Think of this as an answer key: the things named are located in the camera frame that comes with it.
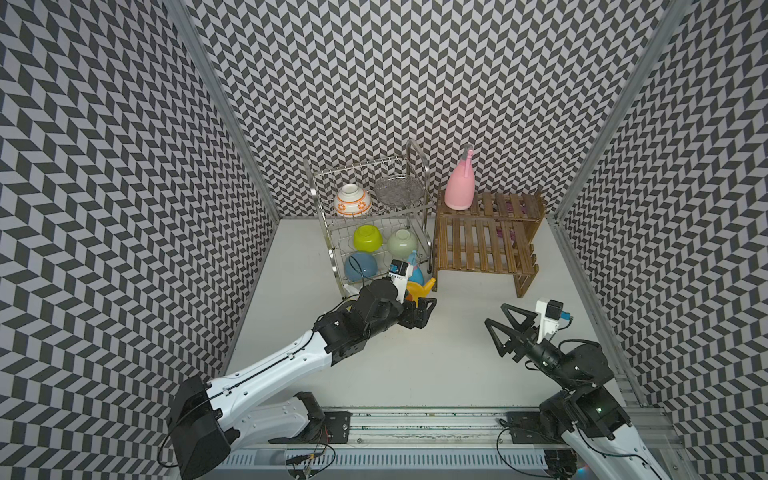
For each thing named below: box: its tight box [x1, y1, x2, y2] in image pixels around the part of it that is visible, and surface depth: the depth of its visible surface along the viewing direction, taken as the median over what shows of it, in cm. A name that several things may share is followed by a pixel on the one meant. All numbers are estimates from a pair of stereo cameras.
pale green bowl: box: [387, 228, 418, 259], surface depth 101 cm
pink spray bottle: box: [444, 143, 475, 210], surface depth 81 cm
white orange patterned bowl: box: [334, 183, 372, 217], surface depth 82 cm
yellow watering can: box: [407, 277, 436, 308], surface depth 90 cm
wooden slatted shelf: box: [433, 193, 545, 299], surface depth 91 cm
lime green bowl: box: [353, 224, 384, 253], surface depth 106 cm
